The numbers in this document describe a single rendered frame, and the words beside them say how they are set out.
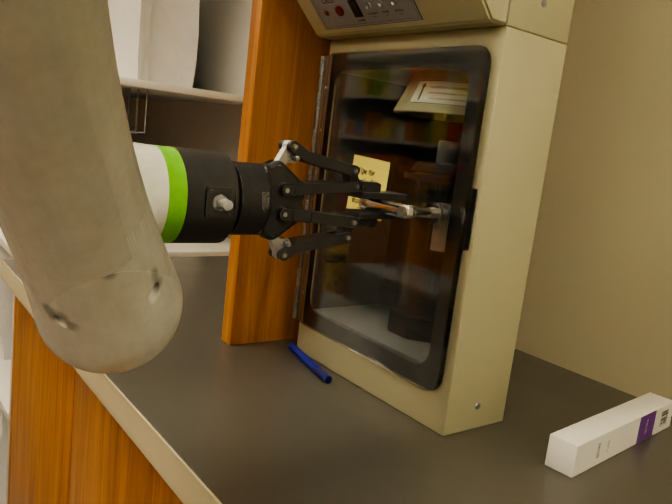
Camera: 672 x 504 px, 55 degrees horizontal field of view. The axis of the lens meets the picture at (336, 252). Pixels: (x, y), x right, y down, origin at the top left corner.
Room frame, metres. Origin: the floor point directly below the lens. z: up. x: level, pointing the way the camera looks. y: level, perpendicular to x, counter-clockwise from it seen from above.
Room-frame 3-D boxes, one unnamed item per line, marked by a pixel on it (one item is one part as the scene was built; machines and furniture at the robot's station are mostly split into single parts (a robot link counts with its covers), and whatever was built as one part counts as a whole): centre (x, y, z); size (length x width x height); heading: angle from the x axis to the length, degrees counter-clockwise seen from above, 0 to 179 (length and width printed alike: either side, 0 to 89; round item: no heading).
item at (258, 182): (0.68, 0.08, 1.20); 0.09 x 0.07 x 0.08; 127
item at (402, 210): (0.77, -0.07, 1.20); 0.10 x 0.05 x 0.03; 37
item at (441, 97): (0.85, -0.05, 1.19); 0.30 x 0.01 x 0.40; 37
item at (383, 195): (0.78, -0.04, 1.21); 0.07 x 0.03 x 0.01; 127
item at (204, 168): (0.63, 0.14, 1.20); 0.12 x 0.06 x 0.09; 37
